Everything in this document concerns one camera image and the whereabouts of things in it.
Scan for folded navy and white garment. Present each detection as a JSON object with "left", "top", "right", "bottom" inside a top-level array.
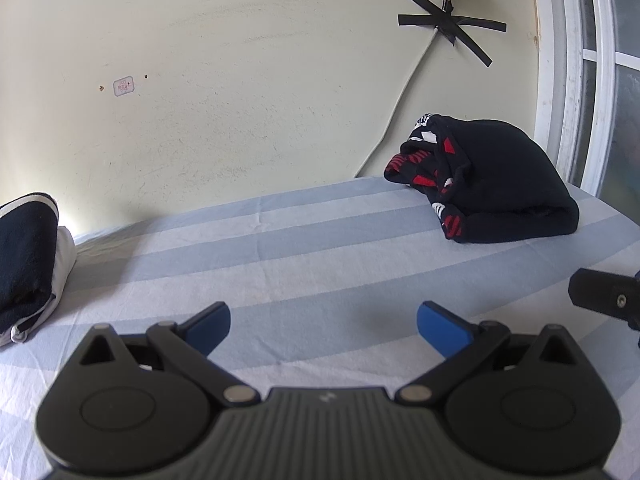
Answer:
[{"left": 0, "top": 192, "right": 79, "bottom": 347}]

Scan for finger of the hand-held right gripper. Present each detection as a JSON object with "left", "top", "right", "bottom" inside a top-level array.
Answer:
[{"left": 568, "top": 268, "right": 640, "bottom": 332}]

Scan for black tape cross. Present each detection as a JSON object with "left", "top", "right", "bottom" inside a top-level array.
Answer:
[{"left": 397, "top": 0, "right": 509, "bottom": 69}]

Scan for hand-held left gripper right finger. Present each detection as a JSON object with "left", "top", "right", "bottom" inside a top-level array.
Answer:
[{"left": 395, "top": 300, "right": 587, "bottom": 406}]

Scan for navy reindeer knit sweater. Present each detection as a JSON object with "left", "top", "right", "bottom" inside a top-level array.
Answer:
[{"left": 383, "top": 112, "right": 581, "bottom": 245}]

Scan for white power cable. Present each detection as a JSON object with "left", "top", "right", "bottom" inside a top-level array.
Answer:
[{"left": 354, "top": 0, "right": 453, "bottom": 179}]

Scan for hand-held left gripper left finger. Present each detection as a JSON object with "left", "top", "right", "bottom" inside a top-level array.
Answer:
[{"left": 75, "top": 300, "right": 261, "bottom": 406}]

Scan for white window frame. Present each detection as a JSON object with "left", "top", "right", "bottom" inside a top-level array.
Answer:
[{"left": 529, "top": 0, "right": 640, "bottom": 201}]

